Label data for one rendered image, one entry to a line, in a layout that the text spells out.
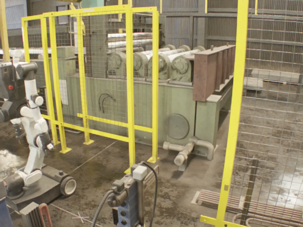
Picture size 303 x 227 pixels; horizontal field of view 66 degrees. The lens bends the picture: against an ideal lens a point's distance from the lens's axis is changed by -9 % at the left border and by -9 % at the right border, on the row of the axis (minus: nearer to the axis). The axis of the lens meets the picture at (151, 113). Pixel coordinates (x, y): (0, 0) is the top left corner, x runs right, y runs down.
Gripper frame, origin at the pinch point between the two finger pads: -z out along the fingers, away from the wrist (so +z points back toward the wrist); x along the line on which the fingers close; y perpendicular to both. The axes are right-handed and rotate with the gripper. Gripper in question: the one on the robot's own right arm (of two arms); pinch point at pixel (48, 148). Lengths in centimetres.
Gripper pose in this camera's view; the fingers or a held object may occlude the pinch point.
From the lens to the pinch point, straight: 245.7
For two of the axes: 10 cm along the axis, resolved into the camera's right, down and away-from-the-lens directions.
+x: 4.8, -4.6, 7.4
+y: -8.7, -1.6, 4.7
